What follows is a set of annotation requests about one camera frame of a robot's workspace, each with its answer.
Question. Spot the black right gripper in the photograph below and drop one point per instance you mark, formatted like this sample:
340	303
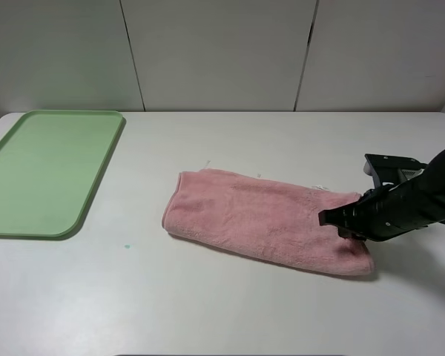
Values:
379	219

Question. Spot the pink fluffy towel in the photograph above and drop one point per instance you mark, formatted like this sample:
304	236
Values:
275	222

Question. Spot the white towel care label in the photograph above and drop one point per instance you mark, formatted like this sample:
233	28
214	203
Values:
321	188

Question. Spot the green plastic tray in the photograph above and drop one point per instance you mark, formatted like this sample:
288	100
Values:
51	166

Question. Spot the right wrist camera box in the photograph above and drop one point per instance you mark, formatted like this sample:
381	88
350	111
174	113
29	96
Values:
391	170

